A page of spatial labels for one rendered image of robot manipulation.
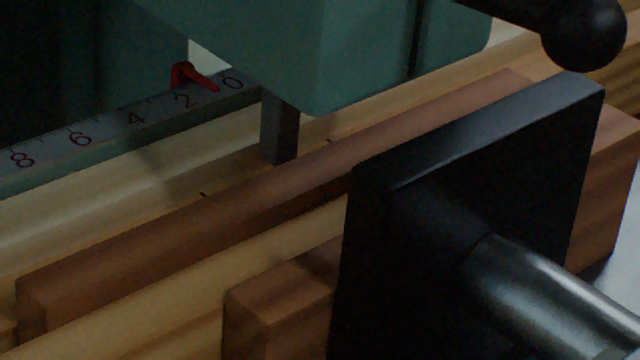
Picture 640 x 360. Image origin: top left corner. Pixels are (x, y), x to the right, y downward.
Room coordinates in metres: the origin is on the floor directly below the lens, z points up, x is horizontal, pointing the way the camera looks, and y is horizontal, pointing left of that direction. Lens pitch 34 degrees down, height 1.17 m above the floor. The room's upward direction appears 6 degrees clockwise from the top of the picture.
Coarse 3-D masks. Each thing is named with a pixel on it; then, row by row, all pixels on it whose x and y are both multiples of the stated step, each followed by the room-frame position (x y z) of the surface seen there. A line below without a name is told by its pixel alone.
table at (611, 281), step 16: (624, 224) 0.39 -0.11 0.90; (624, 240) 0.38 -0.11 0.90; (608, 256) 0.37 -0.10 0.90; (624, 256) 0.37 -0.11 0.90; (592, 272) 0.36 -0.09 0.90; (608, 272) 0.36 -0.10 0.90; (624, 272) 0.36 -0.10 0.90; (608, 288) 0.35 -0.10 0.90; (624, 288) 0.35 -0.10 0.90; (624, 304) 0.34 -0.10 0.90; (512, 352) 0.31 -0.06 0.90
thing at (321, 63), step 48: (144, 0) 0.33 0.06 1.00; (192, 0) 0.31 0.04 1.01; (240, 0) 0.30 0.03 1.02; (288, 0) 0.29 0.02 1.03; (336, 0) 0.28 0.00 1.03; (384, 0) 0.29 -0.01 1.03; (432, 0) 0.30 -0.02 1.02; (240, 48) 0.30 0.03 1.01; (288, 48) 0.28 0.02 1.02; (336, 48) 0.28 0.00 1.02; (384, 48) 0.29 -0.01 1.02; (432, 48) 0.31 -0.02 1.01; (480, 48) 0.32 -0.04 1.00; (288, 96) 0.28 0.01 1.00; (336, 96) 0.28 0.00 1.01
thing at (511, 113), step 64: (448, 128) 0.29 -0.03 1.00; (512, 128) 0.29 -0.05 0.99; (576, 128) 0.31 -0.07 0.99; (384, 192) 0.26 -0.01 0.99; (448, 192) 0.27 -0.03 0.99; (512, 192) 0.30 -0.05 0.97; (576, 192) 0.32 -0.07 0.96; (384, 256) 0.26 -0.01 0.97; (448, 256) 0.28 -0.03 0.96; (512, 256) 0.28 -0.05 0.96; (384, 320) 0.26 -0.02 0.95; (448, 320) 0.28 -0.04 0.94; (512, 320) 0.27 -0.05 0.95; (576, 320) 0.26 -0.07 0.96
